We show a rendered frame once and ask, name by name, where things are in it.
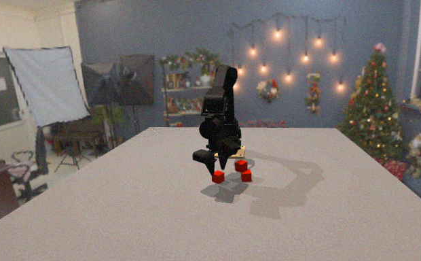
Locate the red cube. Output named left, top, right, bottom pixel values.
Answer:
left=212, top=171, right=225, bottom=184
left=241, top=169, right=251, bottom=182
left=235, top=160, right=248, bottom=173

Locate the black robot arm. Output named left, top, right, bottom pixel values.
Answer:
left=199, top=65, right=241, bottom=156

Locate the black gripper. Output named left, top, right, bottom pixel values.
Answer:
left=192, top=131, right=229, bottom=176

